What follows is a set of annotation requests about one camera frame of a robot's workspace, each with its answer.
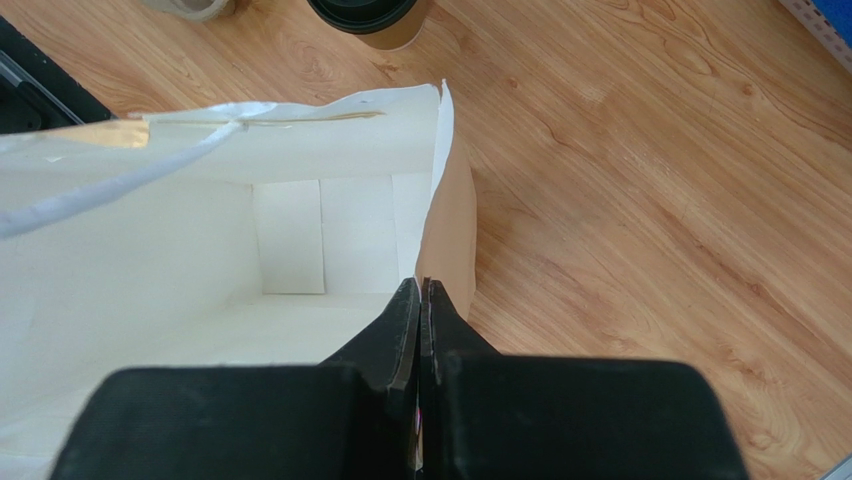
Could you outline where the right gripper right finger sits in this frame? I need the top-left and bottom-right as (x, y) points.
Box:
(420, 278), (497, 479)

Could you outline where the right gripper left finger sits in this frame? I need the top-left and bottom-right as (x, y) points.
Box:
(321, 278), (420, 479)

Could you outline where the brown paper bag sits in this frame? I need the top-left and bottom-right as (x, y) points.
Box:
(1, 84), (477, 479)

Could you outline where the grey pulp cup carrier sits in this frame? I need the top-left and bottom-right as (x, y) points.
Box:
(141, 0), (237, 23)

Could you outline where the white plastic basket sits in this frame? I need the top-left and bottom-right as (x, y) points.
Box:
(779, 0), (851, 73)

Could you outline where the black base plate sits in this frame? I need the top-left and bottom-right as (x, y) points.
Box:
(1, 19), (115, 135)

